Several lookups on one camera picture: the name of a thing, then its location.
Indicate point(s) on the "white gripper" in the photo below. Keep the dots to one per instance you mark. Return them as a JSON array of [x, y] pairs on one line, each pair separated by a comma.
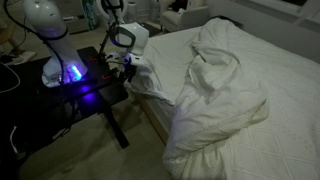
[[127, 62]]

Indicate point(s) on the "white bed sheet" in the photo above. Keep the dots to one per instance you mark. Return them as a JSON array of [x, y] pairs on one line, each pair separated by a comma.
[[167, 59]]

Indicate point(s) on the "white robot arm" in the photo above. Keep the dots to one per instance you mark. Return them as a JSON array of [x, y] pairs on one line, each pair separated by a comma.
[[65, 65]]

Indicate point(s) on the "black table clamp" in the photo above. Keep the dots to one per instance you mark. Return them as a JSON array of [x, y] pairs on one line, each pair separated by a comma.
[[103, 67]]

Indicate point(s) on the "white round appliance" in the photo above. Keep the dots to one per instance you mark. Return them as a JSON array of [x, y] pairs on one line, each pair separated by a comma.
[[112, 11]]

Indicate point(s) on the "white armchair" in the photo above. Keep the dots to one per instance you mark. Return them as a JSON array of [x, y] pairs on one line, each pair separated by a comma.
[[195, 14]]

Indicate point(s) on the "white duvet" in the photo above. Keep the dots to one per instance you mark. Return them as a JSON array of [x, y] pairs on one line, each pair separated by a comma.
[[220, 100]]

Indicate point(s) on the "black robot table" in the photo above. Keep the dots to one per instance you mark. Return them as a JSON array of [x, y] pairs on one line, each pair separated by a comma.
[[34, 115]]

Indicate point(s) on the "white quilted mattress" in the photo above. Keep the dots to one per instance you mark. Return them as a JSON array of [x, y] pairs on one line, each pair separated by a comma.
[[287, 143]]

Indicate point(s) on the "wooden bed frame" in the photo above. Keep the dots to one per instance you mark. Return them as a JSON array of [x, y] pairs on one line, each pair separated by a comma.
[[155, 115]]

